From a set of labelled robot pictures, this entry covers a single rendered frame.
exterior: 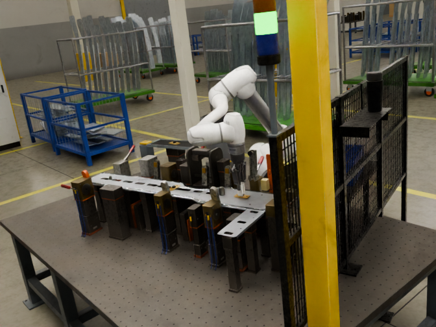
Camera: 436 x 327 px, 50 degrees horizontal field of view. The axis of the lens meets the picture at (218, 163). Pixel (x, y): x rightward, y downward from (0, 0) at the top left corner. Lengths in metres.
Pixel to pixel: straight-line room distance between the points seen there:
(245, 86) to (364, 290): 1.36
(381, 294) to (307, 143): 0.89
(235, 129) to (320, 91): 0.86
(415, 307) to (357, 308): 1.29
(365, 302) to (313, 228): 0.57
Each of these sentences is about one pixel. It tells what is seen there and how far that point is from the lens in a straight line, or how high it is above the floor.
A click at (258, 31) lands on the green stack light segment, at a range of 1.45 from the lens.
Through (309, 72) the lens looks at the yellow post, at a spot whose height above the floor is 1.73.
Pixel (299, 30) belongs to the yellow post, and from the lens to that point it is 1.54.
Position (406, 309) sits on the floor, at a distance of 3.36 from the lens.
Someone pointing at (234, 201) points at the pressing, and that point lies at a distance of 2.45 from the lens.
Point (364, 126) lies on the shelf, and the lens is 2.04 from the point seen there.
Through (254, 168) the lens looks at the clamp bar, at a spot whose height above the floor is 1.11.
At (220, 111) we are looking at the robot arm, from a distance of 2.60.
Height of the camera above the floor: 1.95
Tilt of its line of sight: 18 degrees down
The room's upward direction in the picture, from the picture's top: 7 degrees counter-clockwise
